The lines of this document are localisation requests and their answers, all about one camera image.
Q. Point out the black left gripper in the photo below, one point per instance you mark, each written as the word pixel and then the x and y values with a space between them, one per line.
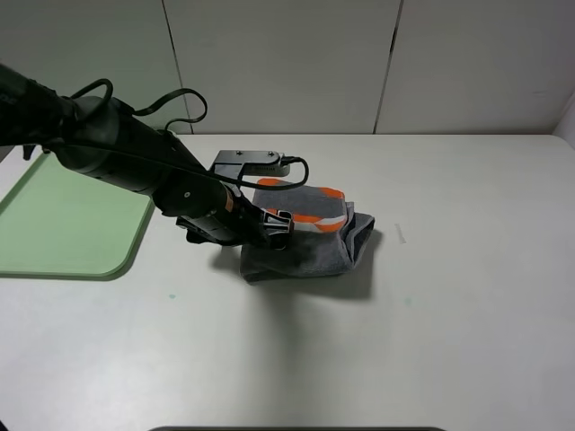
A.
pixel 234 221

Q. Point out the grey towel with orange patches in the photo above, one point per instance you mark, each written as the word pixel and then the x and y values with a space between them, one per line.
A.
pixel 329 236

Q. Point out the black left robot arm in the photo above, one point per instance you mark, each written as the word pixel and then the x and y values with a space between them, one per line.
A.
pixel 100 136

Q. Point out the green plastic tray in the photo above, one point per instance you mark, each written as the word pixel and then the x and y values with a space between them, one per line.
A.
pixel 57 224

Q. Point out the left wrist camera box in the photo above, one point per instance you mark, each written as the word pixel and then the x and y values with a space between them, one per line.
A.
pixel 235 164

